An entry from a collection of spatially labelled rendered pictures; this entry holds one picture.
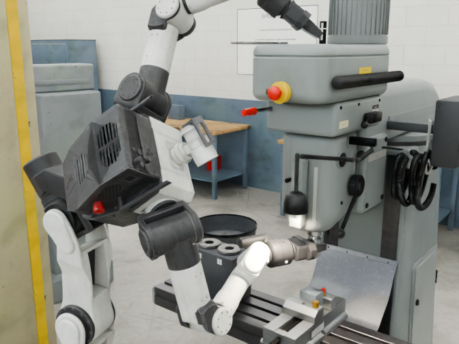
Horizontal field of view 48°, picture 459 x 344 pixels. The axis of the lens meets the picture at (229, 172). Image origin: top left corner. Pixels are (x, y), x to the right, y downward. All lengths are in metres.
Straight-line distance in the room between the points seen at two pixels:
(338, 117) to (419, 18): 4.51
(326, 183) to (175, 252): 0.52
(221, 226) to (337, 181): 2.49
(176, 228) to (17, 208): 1.72
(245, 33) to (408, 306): 5.31
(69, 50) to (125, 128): 7.33
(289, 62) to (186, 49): 6.26
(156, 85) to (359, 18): 0.68
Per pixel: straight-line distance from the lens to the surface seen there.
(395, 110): 1.93
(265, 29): 6.81
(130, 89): 1.53
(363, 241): 2.10
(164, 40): 1.61
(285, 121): 1.56
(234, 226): 4.01
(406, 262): 2.09
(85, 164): 1.43
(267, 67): 1.47
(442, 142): 1.73
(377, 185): 1.84
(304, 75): 1.41
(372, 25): 1.78
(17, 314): 3.15
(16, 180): 2.92
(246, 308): 1.98
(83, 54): 8.81
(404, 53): 5.99
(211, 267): 1.99
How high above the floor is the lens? 1.88
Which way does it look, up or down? 14 degrees down
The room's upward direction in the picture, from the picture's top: straight up
